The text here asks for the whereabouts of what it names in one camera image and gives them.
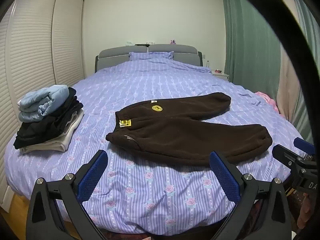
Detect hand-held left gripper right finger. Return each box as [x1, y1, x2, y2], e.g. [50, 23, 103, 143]
[209, 151, 293, 240]

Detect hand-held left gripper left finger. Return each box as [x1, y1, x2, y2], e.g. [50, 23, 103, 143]
[26, 149, 108, 240]

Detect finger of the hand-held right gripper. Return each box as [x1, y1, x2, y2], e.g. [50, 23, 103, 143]
[272, 144, 304, 172]
[293, 137, 316, 157]

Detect brown fleece pants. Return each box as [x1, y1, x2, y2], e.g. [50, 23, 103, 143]
[105, 92, 273, 167]

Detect person's right hand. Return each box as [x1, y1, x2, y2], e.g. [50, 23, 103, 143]
[297, 193, 312, 231]

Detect folded cream garment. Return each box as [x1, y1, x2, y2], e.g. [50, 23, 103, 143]
[19, 110, 85, 153]

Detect pink cloth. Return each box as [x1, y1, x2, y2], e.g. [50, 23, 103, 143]
[254, 92, 279, 114]

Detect folded black garment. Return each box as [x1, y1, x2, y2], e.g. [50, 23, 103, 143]
[14, 87, 84, 150]

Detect folded light blue garment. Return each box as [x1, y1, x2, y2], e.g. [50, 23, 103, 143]
[17, 84, 70, 123]

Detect purple floral duvet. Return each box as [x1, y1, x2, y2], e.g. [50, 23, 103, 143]
[4, 52, 308, 235]

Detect grey upholstered headboard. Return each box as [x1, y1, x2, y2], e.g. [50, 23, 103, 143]
[95, 44, 202, 73]

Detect green curtain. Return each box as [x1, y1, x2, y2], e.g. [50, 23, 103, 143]
[220, 0, 320, 140]

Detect purple floral pillow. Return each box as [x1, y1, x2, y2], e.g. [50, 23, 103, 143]
[129, 51, 174, 60]

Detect white louvered wardrobe door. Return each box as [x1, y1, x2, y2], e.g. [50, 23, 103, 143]
[5, 0, 60, 140]
[52, 0, 85, 88]
[0, 15, 8, 120]

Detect black cable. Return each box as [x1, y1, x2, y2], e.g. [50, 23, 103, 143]
[224, 0, 320, 145]

